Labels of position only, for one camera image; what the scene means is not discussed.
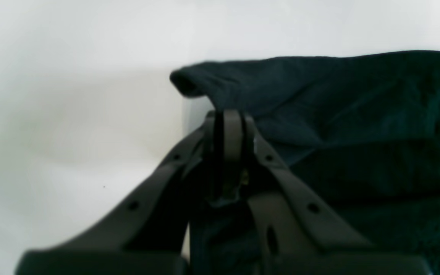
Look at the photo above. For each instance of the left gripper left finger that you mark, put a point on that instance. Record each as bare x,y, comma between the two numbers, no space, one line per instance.
143,234

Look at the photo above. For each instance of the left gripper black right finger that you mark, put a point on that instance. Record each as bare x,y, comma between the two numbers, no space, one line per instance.
299,233

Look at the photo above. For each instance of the black T-shirt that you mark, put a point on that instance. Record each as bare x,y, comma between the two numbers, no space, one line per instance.
363,132

